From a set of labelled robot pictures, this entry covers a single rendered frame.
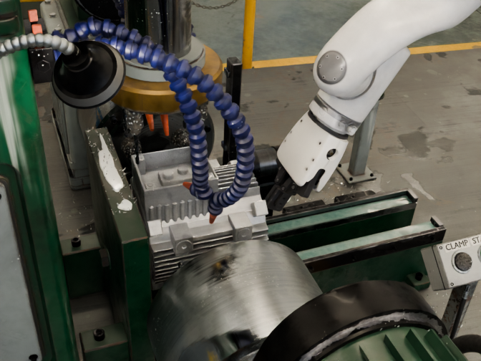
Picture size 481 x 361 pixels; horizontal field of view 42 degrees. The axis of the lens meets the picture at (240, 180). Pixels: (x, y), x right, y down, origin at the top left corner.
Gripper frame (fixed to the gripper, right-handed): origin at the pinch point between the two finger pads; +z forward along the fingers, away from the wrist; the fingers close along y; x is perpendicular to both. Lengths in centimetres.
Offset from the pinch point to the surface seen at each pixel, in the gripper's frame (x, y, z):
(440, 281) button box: -19.2, -21.2, -5.2
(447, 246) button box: -18.4, -18.6, -10.1
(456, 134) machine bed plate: -81, 44, -14
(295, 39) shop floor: -177, 272, 24
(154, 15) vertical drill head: 33.5, 1.8, -19.1
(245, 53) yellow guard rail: -123, 229, 36
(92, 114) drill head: 22.2, 32.5, 11.0
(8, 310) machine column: 38.5, -12.3, 20.9
